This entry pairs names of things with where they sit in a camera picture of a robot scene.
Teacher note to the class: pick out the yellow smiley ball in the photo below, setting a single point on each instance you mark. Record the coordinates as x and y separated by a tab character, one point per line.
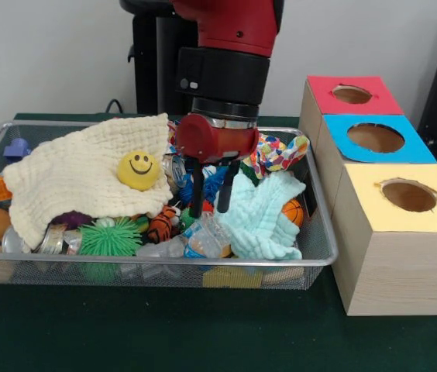
139	170

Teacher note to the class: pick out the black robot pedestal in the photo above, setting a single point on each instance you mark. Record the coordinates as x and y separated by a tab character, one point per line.
145	77

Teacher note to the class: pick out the wooden box with three holes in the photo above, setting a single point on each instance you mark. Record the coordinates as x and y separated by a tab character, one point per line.
396	271

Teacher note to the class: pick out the blue fuzzy monster toy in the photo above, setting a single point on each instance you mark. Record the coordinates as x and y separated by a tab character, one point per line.
211	186

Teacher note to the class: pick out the green spiky rubber ball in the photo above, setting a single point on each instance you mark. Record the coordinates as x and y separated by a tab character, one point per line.
110	237

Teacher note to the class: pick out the crushed bottle with blue label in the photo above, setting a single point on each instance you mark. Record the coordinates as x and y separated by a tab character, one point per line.
207	240

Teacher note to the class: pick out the tiger plush toy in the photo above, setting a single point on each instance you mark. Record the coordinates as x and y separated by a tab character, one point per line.
162	226

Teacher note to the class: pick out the light blue waffle cloth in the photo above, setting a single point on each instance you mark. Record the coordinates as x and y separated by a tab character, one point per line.
261	217

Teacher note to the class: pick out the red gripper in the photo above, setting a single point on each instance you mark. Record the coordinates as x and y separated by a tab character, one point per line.
218	141

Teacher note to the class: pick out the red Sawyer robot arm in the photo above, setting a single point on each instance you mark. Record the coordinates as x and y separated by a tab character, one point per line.
234	23

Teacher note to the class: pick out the small orange basketball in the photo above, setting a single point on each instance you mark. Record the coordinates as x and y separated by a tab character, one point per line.
294	212

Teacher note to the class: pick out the colourful polka dot cloth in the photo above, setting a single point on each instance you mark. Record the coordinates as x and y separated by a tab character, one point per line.
276	153

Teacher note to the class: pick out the cream waffle cloth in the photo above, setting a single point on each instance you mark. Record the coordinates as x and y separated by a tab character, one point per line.
71	182

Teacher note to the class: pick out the purple toy block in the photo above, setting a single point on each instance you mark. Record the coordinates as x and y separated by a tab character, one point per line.
17	149

